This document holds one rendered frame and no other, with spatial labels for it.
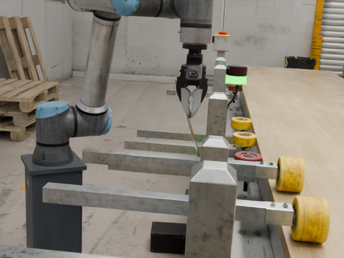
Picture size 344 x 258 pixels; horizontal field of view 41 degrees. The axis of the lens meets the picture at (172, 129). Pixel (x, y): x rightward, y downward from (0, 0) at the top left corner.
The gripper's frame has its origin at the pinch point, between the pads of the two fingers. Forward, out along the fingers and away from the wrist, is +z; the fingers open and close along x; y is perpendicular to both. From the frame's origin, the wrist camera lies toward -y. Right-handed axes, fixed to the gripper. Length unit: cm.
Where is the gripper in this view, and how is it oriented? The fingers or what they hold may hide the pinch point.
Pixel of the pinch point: (190, 114)
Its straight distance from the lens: 134.0
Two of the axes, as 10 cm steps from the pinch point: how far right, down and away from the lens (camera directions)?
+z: -0.5, 9.7, 2.3
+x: -9.9, -0.7, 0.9
